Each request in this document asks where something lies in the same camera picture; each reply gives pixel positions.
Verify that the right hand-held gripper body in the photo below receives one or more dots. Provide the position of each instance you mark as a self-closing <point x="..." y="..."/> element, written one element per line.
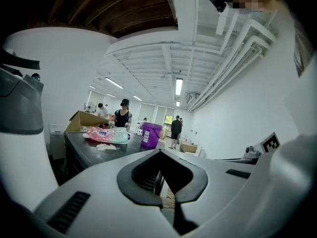
<point x="271" y="144"/>

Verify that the open cardboard box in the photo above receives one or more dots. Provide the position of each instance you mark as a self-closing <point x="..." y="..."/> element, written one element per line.
<point x="86" y="120"/>

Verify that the black counter unit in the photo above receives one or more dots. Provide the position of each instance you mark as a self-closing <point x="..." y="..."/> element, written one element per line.
<point x="81" y="155"/>

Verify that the black head-mounted camera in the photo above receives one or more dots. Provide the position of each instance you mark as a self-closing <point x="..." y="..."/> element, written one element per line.
<point x="218" y="0"/>

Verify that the white low cabinet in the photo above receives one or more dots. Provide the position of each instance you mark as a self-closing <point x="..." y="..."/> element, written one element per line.
<point x="57" y="140"/>

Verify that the purple plastic bucket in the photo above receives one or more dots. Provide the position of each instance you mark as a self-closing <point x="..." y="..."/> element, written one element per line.
<point x="151" y="134"/>

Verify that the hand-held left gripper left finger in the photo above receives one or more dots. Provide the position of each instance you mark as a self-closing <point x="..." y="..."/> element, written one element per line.
<point x="104" y="190"/>

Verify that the pink plastic packet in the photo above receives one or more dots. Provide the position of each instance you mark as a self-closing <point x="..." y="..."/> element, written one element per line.
<point x="109" y="134"/>

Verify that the crumpled white tissue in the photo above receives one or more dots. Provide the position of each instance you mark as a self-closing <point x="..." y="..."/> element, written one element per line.
<point x="106" y="147"/>

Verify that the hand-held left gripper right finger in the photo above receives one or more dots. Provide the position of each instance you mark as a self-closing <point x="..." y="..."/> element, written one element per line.
<point x="218" y="182"/>

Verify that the white air conditioner unit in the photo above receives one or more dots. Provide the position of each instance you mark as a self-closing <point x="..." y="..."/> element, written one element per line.
<point x="192" y="98"/>

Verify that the white ceiling pipes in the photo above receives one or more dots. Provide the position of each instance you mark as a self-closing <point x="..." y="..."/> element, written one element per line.
<point x="230" y="73"/>

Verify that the long ceiling light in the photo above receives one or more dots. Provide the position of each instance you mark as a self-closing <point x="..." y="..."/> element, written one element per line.
<point x="114" y="82"/>
<point x="179" y="86"/>

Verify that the grey white plastic device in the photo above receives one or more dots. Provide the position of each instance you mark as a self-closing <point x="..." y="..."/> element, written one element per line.
<point x="19" y="108"/>

